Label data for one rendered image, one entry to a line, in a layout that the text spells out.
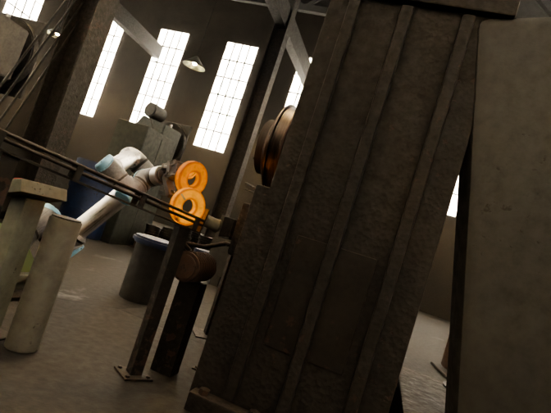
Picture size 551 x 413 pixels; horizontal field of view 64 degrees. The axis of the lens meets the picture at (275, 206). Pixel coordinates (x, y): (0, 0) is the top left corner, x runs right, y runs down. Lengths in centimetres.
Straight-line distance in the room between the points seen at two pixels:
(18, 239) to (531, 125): 190
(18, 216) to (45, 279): 26
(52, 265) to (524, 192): 169
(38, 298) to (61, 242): 22
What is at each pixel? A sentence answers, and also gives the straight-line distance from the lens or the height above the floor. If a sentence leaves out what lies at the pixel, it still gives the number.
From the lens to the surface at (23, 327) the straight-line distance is 192.
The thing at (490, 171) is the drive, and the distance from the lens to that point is 166.
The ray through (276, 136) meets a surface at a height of 113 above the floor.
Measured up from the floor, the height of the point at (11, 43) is 210.
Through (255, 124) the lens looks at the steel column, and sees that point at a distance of 933.
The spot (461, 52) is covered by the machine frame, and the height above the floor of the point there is 152.
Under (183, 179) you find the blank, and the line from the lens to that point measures 188.
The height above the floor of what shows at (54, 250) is 40.
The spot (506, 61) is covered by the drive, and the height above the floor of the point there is 152.
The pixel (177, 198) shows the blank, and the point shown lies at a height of 72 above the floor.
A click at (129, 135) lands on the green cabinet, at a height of 133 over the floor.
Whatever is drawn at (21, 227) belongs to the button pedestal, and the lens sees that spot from 193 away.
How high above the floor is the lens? 70
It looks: 4 degrees up
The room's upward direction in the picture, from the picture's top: 18 degrees clockwise
